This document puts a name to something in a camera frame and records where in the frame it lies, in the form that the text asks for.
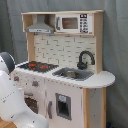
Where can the black toy stovetop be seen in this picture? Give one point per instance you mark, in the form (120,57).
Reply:
(38,66)

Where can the grey range hood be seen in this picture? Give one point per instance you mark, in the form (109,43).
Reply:
(42,23)

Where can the black toy faucet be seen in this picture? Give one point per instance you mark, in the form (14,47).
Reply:
(83,63)

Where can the red stove knob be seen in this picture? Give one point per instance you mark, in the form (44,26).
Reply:
(16,78)
(35,84)

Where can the white toy oven door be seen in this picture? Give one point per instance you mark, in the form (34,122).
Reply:
(34,99)

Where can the toy microwave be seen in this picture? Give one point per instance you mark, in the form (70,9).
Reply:
(74,23)

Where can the grey toy sink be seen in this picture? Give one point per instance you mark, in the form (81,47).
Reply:
(73,74)

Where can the wooden toy kitchen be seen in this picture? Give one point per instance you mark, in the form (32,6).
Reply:
(63,49)

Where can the white dishwasher door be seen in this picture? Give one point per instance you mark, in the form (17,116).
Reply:
(64,105)

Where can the left red stove knob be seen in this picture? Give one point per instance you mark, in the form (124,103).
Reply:
(16,78)

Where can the right red stove knob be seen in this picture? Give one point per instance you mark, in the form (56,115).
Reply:
(35,84)

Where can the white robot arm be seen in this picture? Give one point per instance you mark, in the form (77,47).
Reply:
(12,105)

